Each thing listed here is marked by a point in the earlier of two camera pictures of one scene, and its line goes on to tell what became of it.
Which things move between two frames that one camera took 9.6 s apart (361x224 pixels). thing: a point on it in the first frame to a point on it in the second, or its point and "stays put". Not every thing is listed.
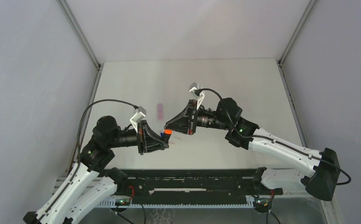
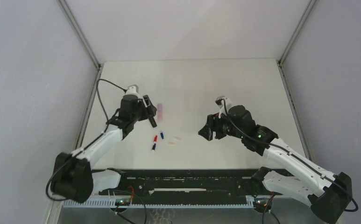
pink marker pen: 160,115 stays put
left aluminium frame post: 99,67 stays put
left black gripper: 143,130 to 152,109
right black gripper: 187,128 to 213,122
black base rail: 192,186 stays put
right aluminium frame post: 307,8 stays put
